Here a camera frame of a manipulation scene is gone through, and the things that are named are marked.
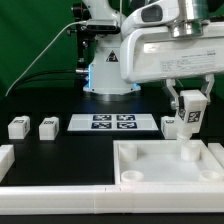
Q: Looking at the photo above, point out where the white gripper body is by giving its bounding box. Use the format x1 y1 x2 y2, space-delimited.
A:
120 22 224 83

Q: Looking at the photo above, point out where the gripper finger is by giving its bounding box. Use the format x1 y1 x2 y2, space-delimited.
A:
163 79 179 110
201 74 215 104

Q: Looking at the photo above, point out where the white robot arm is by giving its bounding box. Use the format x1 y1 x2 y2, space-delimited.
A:
82 0 224 108

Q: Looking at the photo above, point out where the white tag base sheet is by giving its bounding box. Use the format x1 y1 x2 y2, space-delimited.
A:
68 114 158 131

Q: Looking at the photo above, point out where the white right obstacle bar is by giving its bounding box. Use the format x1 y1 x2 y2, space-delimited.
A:
208 143 224 168

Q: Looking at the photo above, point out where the white obstacle bar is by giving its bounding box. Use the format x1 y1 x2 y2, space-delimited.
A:
0 182 224 215
208 143 224 168
0 145 15 182

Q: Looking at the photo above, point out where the white front obstacle bar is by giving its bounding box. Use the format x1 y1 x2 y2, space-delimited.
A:
0 182 224 215

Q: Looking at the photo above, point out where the white left obstacle bar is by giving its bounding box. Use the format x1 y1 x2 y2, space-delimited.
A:
0 145 15 182

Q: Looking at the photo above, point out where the white cable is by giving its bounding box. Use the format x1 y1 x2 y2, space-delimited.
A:
4 20 88 97

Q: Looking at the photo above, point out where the black cable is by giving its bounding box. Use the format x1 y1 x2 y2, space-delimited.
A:
13 69 84 90

